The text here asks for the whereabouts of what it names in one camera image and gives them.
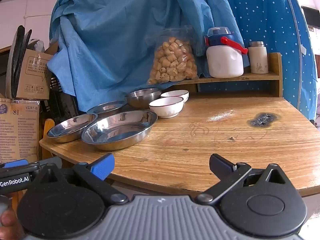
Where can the blue cloth garment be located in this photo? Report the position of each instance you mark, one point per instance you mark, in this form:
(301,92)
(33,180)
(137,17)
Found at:
(112,42)

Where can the cardboard boxes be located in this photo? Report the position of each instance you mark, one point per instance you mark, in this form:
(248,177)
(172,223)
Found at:
(62,100)

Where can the medium steel plate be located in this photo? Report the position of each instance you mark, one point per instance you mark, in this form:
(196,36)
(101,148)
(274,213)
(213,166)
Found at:
(70,128)

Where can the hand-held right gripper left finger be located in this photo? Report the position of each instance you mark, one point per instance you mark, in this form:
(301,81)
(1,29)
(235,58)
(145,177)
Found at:
(102,166)

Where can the person's left hand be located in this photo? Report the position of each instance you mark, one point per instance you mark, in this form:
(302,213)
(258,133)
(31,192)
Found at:
(10,226)

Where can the small steel plate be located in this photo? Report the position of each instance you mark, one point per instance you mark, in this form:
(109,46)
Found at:
(107,107)

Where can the wooden chair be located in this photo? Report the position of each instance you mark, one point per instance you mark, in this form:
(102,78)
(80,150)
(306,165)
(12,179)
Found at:
(50,130)

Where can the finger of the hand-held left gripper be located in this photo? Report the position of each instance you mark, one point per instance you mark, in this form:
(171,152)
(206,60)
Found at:
(15,163)

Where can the brown cardboard box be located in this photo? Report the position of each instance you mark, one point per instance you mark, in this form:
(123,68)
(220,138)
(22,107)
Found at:
(32,75)

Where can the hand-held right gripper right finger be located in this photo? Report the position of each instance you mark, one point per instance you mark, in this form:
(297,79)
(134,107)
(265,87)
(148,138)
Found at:
(220,166)

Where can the white bottle with blue lid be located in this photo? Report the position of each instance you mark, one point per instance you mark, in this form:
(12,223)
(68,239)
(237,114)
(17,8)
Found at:
(225,62)

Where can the large steel plate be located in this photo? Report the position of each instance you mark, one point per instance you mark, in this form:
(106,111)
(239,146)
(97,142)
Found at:
(117,132)

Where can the printed white-labelled cardboard box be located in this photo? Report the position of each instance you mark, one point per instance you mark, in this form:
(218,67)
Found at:
(17,130)

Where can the white thermos cup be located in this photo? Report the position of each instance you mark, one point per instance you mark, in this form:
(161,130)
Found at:
(258,60)

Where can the clear bag of puffed snacks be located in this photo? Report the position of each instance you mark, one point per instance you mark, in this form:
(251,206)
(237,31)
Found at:
(172,62)

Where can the black flat case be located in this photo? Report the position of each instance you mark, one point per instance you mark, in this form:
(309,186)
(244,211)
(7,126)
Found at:
(17,55)

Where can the wooden desk shelf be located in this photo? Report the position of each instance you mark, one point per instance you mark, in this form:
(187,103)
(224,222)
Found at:
(275,65)

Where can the white red-rimmed ceramic bowl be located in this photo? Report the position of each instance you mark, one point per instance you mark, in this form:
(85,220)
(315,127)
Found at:
(166,108)
(175,94)

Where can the blue white-dotted fabric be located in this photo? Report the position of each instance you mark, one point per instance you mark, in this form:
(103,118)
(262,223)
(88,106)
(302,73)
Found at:
(270,17)

